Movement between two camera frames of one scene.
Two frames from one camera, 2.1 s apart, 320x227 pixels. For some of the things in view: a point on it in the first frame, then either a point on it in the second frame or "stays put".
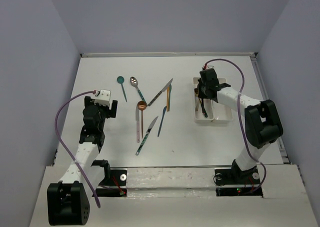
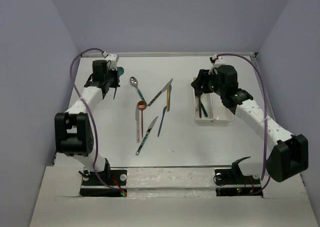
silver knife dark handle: [165, 87] stays put
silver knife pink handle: [137, 124] stays put
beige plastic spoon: [196, 100] stays put
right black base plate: [230, 176] stays put
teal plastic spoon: [120, 79] → [120, 71]
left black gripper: [109, 113] → [115, 72]
